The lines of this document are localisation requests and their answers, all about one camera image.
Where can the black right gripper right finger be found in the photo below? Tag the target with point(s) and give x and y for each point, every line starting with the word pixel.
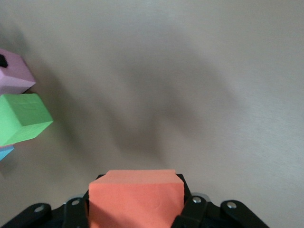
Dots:
pixel 202 213

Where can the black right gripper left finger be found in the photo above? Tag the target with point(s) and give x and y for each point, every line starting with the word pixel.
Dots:
pixel 73 213

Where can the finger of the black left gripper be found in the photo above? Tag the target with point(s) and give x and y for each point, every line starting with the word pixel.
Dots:
pixel 2 61

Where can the pink foam cube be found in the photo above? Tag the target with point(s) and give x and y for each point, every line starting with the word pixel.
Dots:
pixel 16 76

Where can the green foam cube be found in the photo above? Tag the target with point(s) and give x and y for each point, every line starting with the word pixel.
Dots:
pixel 23 118

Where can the orange foam cube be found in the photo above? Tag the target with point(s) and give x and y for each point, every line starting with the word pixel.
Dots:
pixel 135 202

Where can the light cyan foam cube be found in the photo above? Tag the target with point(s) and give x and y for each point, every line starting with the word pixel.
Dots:
pixel 4 154

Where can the brown table cover sheet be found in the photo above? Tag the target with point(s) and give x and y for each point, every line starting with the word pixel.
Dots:
pixel 166 71

